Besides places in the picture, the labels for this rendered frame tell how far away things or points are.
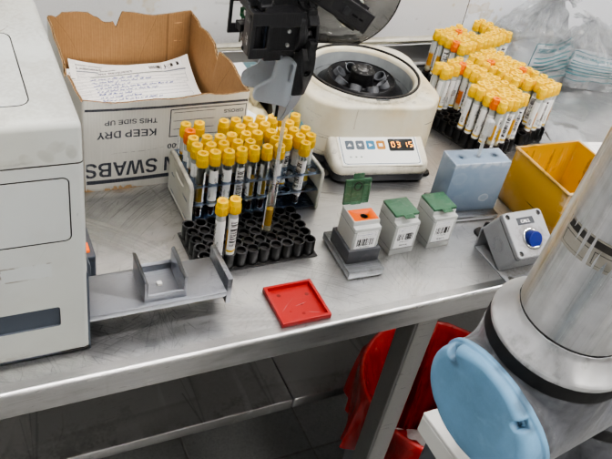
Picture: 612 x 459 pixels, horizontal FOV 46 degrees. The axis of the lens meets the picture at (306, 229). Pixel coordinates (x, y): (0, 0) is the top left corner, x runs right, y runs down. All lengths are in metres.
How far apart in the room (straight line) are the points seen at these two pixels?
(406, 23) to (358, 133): 0.47
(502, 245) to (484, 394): 0.51
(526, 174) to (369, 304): 0.37
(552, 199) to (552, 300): 0.63
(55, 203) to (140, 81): 0.56
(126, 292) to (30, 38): 0.30
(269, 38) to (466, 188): 0.46
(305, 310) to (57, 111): 0.41
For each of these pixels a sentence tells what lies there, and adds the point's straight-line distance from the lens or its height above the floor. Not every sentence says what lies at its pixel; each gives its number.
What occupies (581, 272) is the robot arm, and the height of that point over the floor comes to 1.23.
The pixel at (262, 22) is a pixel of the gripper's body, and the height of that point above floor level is 1.22.
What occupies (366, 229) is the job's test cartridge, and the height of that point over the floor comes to 0.94.
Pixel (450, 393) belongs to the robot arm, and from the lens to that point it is 0.62.
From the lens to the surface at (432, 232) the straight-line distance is 1.07.
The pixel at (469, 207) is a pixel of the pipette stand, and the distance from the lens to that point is 1.17.
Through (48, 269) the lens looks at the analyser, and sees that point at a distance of 0.77.
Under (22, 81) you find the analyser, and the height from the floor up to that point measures 1.18.
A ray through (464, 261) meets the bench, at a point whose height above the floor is 0.87.
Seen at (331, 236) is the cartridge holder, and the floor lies 0.90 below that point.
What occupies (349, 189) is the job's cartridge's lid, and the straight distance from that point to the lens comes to 0.98.
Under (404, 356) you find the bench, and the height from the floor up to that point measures 0.73.
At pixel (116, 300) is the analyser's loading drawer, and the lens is 0.86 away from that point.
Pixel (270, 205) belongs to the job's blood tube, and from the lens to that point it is 0.97.
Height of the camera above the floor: 1.52
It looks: 38 degrees down
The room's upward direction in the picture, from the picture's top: 12 degrees clockwise
